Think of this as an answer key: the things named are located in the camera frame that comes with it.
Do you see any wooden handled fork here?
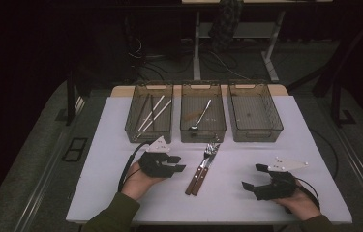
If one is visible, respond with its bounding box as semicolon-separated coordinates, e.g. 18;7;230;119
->
184;143;216;196

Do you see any white chopstick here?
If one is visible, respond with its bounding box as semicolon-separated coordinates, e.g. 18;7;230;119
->
136;95;166;132
142;100;173;132

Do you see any white desk frame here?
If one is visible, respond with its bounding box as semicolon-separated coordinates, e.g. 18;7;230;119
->
181;0;333;82

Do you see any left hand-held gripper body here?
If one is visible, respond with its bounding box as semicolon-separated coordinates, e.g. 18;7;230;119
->
137;135;177;179

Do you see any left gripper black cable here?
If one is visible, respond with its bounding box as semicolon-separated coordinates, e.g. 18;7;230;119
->
117;140;153;193

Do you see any metal spoon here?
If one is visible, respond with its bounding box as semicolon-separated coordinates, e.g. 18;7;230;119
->
190;99;213;131

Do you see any bundle of floor cables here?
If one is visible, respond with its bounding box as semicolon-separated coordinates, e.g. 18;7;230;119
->
125;32;255;81

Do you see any camouflage cloth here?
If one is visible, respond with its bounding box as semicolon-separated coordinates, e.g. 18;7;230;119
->
207;0;244;52

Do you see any thin black cable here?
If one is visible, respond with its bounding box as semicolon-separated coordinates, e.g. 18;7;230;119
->
309;128;341;182

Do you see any white table cover sheet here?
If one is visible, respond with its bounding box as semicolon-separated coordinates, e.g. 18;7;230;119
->
66;95;353;225

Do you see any black metal stand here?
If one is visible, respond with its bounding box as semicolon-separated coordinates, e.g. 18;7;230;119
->
313;13;363;129
66;69;91;127

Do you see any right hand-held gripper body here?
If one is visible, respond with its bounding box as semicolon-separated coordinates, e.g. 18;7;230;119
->
252;156;310;202

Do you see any person's left hand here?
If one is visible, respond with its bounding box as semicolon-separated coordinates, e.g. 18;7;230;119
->
120;159;166;202

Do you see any smoky clear plastic bin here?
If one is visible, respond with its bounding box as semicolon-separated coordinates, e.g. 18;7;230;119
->
180;80;227;144
124;81;174;145
227;80;285;143

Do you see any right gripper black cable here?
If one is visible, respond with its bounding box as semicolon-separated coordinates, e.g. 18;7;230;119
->
294;177;321;214

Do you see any person's right hand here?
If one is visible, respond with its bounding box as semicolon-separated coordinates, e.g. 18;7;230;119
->
270;186;322;222

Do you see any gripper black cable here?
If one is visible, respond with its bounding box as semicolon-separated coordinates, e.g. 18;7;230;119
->
294;177;321;214
117;140;153;193

